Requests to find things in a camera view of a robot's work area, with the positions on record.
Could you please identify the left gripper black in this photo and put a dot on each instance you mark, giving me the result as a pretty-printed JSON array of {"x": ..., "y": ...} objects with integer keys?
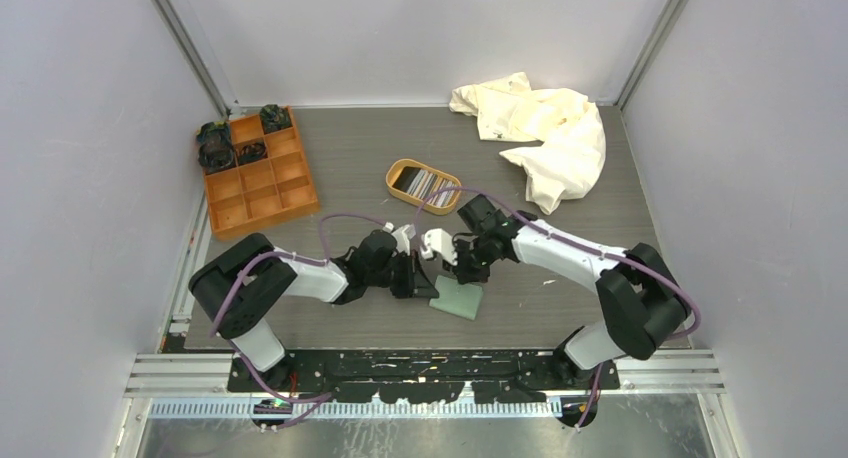
[{"x": 416, "y": 282}]

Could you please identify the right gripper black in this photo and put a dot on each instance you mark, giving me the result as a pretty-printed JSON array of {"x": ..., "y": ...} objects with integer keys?
[{"x": 465, "y": 274}]

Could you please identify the green card holder wallet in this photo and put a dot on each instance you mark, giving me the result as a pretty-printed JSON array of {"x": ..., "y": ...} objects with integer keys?
[{"x": 462, "y": 300}]

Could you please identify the tan oval card tray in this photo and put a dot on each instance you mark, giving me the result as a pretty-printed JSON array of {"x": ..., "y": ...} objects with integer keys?
[{"x": 439, "y": 203}]

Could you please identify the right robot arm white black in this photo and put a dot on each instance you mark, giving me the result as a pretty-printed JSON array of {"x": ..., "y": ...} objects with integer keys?
[{"x": 641, "y": 303}]

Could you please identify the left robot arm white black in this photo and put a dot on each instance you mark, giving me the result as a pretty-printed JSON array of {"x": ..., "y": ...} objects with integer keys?
[{"x": 238, "y": 288}]

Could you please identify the stack of credit cards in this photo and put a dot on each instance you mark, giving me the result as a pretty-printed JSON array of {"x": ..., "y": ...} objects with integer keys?
[{"x": 418, "y": 183}]

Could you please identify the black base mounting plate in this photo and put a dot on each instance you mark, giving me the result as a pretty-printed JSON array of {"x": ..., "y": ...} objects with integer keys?
[{"x": 426, "y": 376}]

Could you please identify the cream crumpled cloth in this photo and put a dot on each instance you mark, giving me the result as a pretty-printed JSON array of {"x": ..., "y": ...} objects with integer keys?
[{"x": 558, "y": 134}]

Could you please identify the orange compartment organizer tray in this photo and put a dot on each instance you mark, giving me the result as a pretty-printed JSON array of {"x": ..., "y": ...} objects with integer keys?
[{"x": 257, "y": 181}]

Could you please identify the dark bundle top compartment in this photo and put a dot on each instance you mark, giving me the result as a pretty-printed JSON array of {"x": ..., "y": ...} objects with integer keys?
[{"x": 274, "y": 118}]

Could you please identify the dark bundle outside tray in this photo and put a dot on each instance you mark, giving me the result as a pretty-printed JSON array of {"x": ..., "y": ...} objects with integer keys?
[{"x": 215, "y": 131}]

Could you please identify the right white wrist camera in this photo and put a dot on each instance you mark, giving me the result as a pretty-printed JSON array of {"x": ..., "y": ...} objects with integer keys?
[{"x": 438, "y": 243}]

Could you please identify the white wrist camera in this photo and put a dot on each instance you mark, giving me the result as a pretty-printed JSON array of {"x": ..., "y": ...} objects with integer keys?
[
  {"x": 404, "y": 236},
  {"x": 438, "y": 243}
]

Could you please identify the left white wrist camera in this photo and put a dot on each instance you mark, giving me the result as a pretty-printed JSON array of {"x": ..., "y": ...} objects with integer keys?
[{"x": 404, "y": 236}]

